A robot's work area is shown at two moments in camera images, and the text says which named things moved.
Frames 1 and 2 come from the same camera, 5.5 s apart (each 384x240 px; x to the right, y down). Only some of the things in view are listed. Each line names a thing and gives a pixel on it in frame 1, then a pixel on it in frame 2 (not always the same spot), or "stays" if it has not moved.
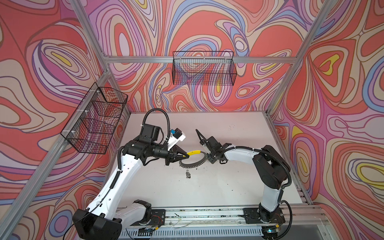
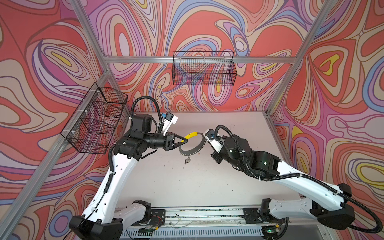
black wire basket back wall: [204, 68] stays
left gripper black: [172, 155] -> [169, 138]
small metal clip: [188, 175] -> [188, 160]
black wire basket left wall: [91, 128] stays
